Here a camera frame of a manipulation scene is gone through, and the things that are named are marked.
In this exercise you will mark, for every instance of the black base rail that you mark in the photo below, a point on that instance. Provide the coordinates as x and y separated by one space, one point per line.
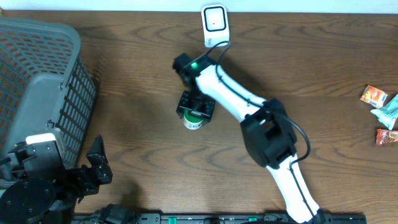
116 214

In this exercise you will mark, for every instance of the mint green wipes pack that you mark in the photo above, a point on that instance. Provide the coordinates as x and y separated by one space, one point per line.
387 115

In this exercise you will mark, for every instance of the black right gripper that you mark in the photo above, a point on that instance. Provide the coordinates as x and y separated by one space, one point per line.
203 112

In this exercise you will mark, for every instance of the small orange carton box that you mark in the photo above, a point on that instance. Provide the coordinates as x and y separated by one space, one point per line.
374 96

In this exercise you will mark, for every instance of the white black barcode scanner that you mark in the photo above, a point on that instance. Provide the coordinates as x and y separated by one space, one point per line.
215 25

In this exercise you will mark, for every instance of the green lid jar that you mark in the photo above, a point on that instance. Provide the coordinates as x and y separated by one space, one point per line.
191 122

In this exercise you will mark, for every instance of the red brown chocolate bar wrapper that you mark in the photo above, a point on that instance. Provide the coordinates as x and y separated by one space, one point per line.
384 136

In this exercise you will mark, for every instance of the dark grey plastic basket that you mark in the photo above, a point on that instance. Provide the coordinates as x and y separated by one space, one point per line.
45 86

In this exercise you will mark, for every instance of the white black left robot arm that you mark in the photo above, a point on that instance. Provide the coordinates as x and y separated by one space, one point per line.
46 191

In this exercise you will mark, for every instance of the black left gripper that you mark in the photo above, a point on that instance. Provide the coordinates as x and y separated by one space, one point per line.
99 170

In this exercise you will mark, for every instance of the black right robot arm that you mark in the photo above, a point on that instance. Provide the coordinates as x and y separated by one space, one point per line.
268 133

